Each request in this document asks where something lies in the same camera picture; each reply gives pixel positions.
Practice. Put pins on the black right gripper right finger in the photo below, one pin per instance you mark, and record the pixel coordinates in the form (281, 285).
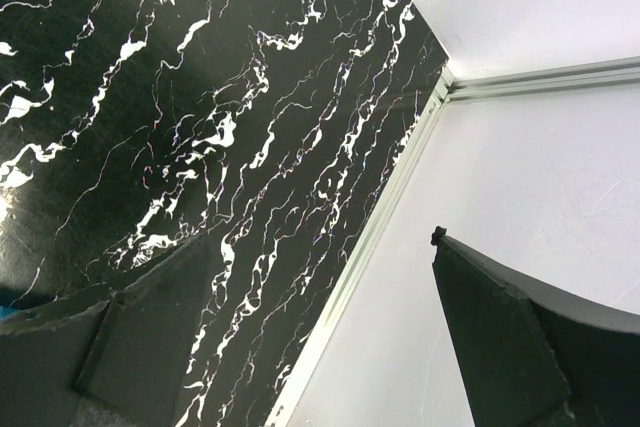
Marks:
(532, 354)

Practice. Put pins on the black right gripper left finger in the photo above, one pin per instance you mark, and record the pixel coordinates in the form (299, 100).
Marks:
(113, 354)

